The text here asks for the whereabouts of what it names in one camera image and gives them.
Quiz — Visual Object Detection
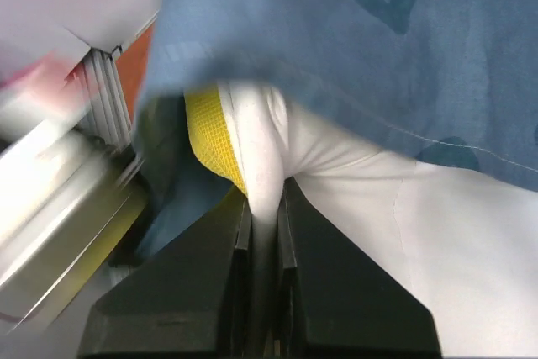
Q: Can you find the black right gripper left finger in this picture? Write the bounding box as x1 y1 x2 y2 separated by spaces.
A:
78 190 251 355

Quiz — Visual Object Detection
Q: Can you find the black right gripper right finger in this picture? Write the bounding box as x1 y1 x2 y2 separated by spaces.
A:
275 179 440 355

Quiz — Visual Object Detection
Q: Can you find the white pillow with yellow edge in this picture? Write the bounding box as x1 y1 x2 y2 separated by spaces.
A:
185 82 537 356

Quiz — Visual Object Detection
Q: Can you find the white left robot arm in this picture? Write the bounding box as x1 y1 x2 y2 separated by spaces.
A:
1 120 148 335

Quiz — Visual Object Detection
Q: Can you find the aluminium mounting rail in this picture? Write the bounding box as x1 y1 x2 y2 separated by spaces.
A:
79 18 161 154

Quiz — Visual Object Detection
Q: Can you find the blue letter print pillowcase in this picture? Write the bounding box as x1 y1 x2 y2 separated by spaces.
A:
134 0 537 257

